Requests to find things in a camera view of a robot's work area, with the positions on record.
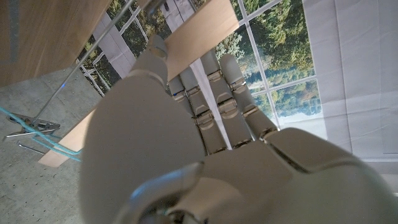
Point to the wooden rod with metal clips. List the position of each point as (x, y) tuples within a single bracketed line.
[(202, 31)]

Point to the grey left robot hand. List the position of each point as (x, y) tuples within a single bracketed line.
[(155, 140)]

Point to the teal yarn skein with strand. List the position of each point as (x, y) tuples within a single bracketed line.
[(21, 123)]

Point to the printed window forest backdrop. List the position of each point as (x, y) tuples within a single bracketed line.
[(342, 62)]

